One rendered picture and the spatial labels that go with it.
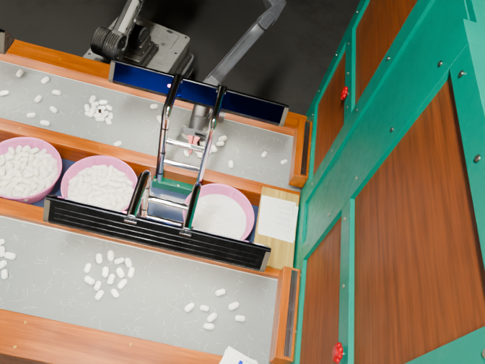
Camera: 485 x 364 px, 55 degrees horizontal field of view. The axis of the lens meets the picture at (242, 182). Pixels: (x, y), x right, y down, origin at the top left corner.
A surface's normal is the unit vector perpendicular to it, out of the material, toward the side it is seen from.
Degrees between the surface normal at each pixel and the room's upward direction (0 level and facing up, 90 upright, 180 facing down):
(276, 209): 0
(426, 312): 90
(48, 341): 0
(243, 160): 0
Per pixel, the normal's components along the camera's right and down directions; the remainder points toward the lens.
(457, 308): -0.97, -0.24
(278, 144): 0.21, -0.55
